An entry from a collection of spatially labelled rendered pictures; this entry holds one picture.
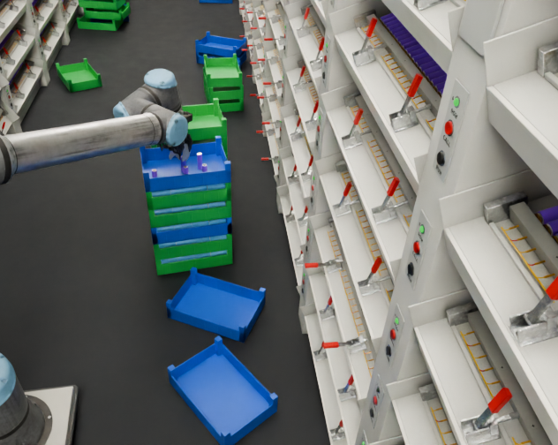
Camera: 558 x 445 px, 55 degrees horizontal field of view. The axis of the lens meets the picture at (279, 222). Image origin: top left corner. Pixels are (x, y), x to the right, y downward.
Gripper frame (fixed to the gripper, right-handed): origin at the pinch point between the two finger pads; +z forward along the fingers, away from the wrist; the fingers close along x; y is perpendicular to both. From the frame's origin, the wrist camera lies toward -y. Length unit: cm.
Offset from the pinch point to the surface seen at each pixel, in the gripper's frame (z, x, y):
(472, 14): -104, 77, 63
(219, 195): 10.8, 14.5, 6.3
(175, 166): 6.8, -4.4, -0.1
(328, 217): -13, 57, 25
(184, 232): 23.6, 2.8, 16.7
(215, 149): 8.4, 6.8, -13.1
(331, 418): 19, 69, 72
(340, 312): -17, 67, 56
